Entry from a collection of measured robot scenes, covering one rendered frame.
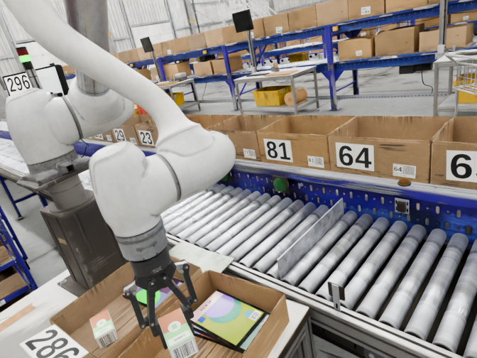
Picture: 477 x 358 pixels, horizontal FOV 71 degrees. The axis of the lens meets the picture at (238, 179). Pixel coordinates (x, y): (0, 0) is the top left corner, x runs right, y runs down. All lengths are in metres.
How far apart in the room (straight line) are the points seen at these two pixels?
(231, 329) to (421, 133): 1.14
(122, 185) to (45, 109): 0.68
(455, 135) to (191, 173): 1.22
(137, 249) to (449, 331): 0.77
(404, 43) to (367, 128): 4.13
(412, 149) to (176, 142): 0.94
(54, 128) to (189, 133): 0.64
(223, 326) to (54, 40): 0.77
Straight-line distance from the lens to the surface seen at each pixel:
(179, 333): 0.79
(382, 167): 1.43
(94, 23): 1.00
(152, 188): 0.60
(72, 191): 1.28
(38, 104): 1.22
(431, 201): 1.36
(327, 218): 1.38
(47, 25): 0.72
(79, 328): 1.27
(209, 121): 2.38
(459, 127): 1.61
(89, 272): 1.34
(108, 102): 1.19
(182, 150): 0.64
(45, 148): 1.22
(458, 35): 5.63
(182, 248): 1.44
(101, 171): 0.59
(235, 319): 1.01
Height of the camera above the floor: 1.50
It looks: 23 degrees down
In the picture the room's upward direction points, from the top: 12 degrees counter-clockwise
